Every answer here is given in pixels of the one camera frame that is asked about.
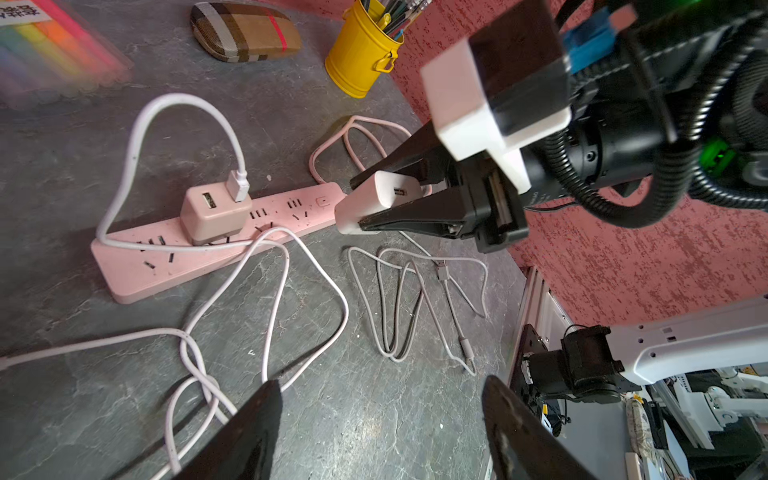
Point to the plaid pencil case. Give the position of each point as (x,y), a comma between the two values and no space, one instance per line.
(240,33)

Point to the white charger adapter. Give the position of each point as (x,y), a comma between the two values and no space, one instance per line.
(210,213)

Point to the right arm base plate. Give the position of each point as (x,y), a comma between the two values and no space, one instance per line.
(530,343)

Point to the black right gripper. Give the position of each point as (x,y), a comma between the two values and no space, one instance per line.
(494,214)

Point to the rainbow marker pack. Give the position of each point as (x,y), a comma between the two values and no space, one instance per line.
(47,55)

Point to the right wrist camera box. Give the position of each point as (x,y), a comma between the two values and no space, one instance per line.
(504,87)

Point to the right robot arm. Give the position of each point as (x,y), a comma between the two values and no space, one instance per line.
(627,114)

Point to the yellow pen holder cup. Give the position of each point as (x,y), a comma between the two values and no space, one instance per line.
(368,43)

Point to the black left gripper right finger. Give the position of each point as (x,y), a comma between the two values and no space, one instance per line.
(520,446)

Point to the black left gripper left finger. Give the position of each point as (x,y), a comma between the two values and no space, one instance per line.
(244,447)

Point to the pink power strip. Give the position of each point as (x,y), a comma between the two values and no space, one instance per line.
(166,259)

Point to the white square charger block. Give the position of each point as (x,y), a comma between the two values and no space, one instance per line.
(382,191)

